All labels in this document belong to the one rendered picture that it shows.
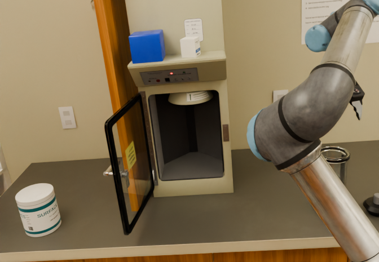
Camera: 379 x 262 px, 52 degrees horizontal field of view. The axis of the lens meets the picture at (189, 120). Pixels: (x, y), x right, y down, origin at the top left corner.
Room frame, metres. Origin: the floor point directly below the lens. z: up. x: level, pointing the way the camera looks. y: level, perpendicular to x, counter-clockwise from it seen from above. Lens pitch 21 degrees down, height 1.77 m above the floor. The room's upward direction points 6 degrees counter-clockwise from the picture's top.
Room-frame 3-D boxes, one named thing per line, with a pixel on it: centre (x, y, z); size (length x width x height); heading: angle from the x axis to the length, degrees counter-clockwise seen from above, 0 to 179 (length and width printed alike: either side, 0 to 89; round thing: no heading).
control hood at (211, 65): (1.30, 0.02, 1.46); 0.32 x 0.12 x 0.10; 85
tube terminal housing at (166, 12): (1.48, 0.00, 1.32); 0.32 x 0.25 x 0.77; 85
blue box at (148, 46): (1.30, 0.11, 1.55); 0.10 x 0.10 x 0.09; 85
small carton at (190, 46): (1.29, -0.03, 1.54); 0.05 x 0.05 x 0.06; 69
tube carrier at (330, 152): (1.16, -0.46, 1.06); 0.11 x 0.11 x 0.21
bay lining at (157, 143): (1.48, 0.00, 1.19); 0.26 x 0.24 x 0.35; 85
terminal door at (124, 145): (1.20, 0.21, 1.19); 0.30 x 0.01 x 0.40; 166
